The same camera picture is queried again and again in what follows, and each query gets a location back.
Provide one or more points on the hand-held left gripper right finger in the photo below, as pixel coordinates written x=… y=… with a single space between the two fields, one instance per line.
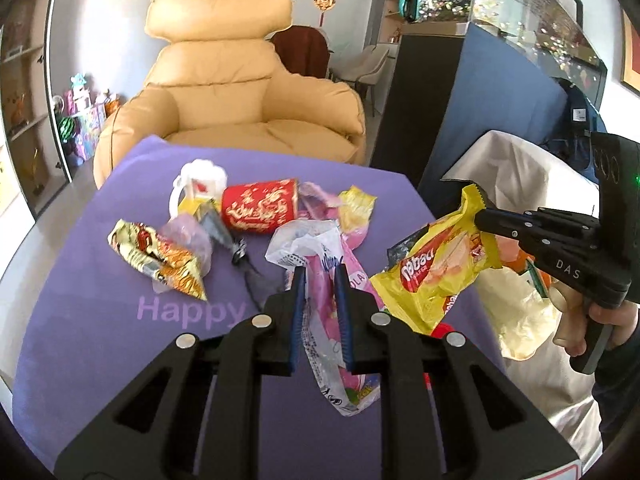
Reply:
x=345 y=317

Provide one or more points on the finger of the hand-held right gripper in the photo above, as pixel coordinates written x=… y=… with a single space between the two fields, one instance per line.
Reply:
x=500 y=222
x=560 y=245

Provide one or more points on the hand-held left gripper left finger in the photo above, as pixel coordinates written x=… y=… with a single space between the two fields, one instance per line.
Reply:
x=299 y=317

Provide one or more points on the pink plastic candy bag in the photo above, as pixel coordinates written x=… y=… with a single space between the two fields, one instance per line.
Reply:
x=322 y=322

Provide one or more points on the yellow wafer packet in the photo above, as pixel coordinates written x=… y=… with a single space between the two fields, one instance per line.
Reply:
x=430 y=280

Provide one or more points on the red paper cup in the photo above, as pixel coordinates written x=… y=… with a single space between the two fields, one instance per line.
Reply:
x=257 y=207

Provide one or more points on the pink panda wrapper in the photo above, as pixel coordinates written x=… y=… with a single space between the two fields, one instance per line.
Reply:
x=320 y=200

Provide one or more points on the person's right forearm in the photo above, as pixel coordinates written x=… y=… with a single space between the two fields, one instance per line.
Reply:
x=620 y=390

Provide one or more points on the person's right hand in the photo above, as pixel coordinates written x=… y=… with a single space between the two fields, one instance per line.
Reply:
x=570 y=320

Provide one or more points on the orange green wrapper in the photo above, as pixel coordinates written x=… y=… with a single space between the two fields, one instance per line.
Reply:
x=540 y=280

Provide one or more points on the white printed plastic bag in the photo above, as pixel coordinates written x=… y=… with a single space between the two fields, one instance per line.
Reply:
x=300 y=242

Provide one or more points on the dark blue backpack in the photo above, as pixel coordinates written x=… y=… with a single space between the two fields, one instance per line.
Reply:
x=580 y=130

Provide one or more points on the red plastic object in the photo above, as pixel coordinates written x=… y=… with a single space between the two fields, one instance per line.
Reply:
x=442 y=331

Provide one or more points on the small yellow wrapper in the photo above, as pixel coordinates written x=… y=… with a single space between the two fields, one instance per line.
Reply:
x=357 y=207

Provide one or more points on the silver foil wrapper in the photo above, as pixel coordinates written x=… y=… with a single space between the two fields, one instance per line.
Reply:
x=215 y=222

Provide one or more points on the blue padded panel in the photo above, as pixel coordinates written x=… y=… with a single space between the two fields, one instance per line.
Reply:
x=500 y=95

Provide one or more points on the clear crumpled plastic wrap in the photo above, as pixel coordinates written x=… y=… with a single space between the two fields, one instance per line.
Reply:
x=187 y=232

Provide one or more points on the black cabinet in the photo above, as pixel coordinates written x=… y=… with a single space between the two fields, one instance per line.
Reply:
x=415 y=105

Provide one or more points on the gold crumpled snack wrapper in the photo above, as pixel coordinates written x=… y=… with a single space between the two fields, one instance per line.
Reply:
x=150 y=255

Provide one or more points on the purple cloth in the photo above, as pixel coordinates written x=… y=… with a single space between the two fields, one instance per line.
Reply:
x=100 y=320

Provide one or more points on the beige dining chair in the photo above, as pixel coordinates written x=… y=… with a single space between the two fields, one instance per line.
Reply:
x=370 y=67

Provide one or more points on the glass display case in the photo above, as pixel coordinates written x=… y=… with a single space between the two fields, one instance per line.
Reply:
x=520 y=5

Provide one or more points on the teal round gadget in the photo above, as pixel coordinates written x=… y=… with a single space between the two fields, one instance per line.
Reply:
x=411 y=7

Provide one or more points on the yellow leather armchair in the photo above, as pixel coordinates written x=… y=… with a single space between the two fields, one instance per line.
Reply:
x=220 y=85

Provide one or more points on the dark red coat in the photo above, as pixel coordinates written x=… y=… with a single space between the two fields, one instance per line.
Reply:
x=302 y=52

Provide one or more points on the red hanging ornament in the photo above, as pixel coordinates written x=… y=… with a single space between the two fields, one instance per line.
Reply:
x=323 y=2

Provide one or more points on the colourful toy box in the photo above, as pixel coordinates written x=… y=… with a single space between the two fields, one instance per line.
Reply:
x=85 y=125

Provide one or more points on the white display shelf unit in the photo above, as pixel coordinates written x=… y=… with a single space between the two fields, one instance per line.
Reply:
x=25 y=110

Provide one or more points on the framed wall picture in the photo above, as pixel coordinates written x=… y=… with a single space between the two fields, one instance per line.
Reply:
x=631 y=52

